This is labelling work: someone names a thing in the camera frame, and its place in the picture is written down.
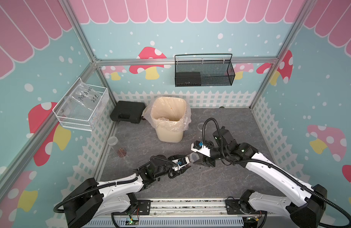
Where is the clear plastic bin liner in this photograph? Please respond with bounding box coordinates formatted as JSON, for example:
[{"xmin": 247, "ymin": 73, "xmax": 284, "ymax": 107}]
[{"xmin": 142, "ymin": 97, "xmax": 192, "ymax": 132}]

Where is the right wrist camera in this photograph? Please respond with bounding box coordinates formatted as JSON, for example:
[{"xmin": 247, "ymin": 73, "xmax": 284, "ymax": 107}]
[{"xmin": 191, "ymin": 141, "xmax": 211, "ymax": 157}]

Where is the clear tea jar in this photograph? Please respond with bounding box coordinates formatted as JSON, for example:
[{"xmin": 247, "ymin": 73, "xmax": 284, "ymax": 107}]
[
  {"xmin": 197, "ymin": 123, "xmax": 204, "ymax": 132},
  {"xmin": 185, "ymin": 155, "xmax": 194, "ymax": 166},
  {"xmin": 107, "ymin": 136, "xmax": 127, "ymax": 158}
]

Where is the clear plastic bag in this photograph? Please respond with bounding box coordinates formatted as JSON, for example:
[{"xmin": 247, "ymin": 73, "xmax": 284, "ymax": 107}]
[{"xmin": 58, "ymin": 82, "xmax": 109, "ymax": 125}]

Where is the black plastic tool case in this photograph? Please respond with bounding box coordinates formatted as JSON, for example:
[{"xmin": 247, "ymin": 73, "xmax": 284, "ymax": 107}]
[{"xmin": 110, "ymin": 101, "xmax": 146, "ymax": 124}]

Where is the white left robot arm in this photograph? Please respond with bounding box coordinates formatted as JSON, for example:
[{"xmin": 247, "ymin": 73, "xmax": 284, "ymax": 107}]
[{"xmin": 54, "ymin": 155, "xmax": 192, "ymax": 228}]

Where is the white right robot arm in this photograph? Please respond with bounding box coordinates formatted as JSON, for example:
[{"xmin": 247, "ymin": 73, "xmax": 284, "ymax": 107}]
[{"xmin": 191, "ymin": 127, "xmax": 327, "ymax": 228}]

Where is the black wire mesh basket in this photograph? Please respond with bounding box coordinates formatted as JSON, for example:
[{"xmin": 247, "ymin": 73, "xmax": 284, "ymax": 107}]
[{"xmin": 174, "ymin": 53, "xmax": 235, "ymax": 86}]

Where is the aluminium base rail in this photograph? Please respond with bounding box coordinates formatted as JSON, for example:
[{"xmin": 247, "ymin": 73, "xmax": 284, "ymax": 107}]
[{"xmin": 86, "ymin": 192, "xmax": 296, "ymax": 228}]

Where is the black box in basket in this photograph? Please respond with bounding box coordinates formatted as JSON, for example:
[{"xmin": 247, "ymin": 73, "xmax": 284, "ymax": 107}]
[{"xmin": 175, "ymin": 72, "xmax": 202, "ymax": 87}]

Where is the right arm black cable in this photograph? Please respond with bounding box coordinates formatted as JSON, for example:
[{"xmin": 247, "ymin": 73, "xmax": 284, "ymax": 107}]
[{"xmin": 201, "ymin": 117, "xmax": 351, "ymax": 228}]

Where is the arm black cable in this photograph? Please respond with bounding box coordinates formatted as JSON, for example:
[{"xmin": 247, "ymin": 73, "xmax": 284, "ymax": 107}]
[
  {"xmin": 53, "ymin": 155, "xmax": 179, "ymax": 214},
  {"xmin": 201, "ymin": 117, "xmax": 351, "ymax": 228}
]

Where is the white wire wall basket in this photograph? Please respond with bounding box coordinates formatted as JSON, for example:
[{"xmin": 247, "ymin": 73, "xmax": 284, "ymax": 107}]
[{"xmin": 52, "ymin": 78, "xmax": 109, "ymax": 131}]

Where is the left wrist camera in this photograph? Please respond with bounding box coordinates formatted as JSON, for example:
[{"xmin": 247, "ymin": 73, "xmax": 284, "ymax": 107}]
[{"xmin": 173, "ymin": 160, "xmax": 186, "ymax": 171}]

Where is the cream plastic trash bin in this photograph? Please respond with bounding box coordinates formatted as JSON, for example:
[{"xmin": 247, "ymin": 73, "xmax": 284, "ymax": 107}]
[{"xmin": 150, "ymin": 97, "xmax": 187, "ymax": 143}]

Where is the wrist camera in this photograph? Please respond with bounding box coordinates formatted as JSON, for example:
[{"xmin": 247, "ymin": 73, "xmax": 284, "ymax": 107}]
[
  {"xmin": 191, "ymin": 141, "xmax": 211, "ymax": 157},
  {"xmin": 173, "ymin": 160, "xmax": 186, "ymax": 171}
]

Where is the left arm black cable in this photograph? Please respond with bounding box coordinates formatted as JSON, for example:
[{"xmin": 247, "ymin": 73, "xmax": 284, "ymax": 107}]
[{"xmin": 53, "ymin": 155, "xmax": 179, "ymax": 214}]

